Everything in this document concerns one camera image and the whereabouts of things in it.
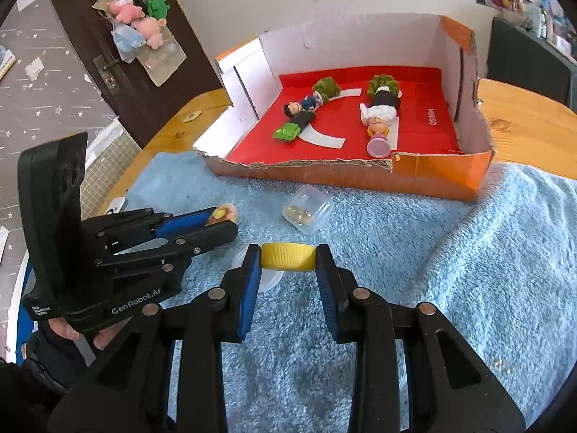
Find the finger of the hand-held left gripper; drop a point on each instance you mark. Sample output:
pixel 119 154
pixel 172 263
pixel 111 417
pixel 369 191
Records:
pixel 203 237
pixel 189 223

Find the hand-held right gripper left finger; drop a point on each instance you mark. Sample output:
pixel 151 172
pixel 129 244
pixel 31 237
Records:
pixel 250 297

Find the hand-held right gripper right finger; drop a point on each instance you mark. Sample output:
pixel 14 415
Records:
pixel 327 297

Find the yellow figurine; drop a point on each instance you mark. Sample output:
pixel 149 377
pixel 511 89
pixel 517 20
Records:
pixel 222 213

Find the yellow bottle cap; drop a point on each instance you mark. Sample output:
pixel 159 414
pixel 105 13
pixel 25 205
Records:
pixel 288 257

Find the black figurine with green base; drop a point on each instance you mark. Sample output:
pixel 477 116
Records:
pixel 295 125

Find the orange and red cardboard box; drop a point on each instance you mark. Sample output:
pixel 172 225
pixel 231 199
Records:
pixel 342 153

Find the black-haired blue boy figurine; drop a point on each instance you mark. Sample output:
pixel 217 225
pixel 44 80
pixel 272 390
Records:
pixel 300 106

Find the pink dress blonde figurine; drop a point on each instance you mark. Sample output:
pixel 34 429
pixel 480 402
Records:
pixel 378 137

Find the black and white dress figurine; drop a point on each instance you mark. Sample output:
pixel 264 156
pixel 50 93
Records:
pixel 383 106

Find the person's left forearm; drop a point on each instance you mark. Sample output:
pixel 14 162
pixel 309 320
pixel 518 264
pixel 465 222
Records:
pixel 49 370

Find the person's left hand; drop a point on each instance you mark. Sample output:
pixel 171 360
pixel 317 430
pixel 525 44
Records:
pixel 106 336

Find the clear round lid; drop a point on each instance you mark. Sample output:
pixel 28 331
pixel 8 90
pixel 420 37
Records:
pixel 270 278

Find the small white device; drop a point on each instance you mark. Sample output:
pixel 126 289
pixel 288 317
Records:
pixel 117 205

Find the clear plastic container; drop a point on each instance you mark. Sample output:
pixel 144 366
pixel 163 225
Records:
pixel 309 209

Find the small paper sticker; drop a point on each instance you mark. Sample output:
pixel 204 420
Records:
pixel 193 116

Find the light blue towel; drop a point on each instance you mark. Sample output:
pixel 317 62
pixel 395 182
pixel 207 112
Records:
pixel 450 279

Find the clear plastic bag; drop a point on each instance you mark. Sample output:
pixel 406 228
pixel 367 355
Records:
pixel 162 63

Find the light blue plush toy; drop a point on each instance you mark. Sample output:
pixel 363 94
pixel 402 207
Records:
pixel 126 41

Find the green toy tree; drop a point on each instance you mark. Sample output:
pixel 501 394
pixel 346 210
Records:
pixel 327 85
pixel 383 82

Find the pink plush toy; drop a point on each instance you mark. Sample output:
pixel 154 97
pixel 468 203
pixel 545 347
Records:
pixel 124 9
pixel 149 31

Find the green plush toy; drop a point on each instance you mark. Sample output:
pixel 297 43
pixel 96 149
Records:
pixel 157 7

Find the dark cabinet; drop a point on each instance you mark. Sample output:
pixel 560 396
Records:
pixel 523 61

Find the row of bottles and boxes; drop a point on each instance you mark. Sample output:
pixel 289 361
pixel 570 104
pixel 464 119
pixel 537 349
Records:
pixel 554 22

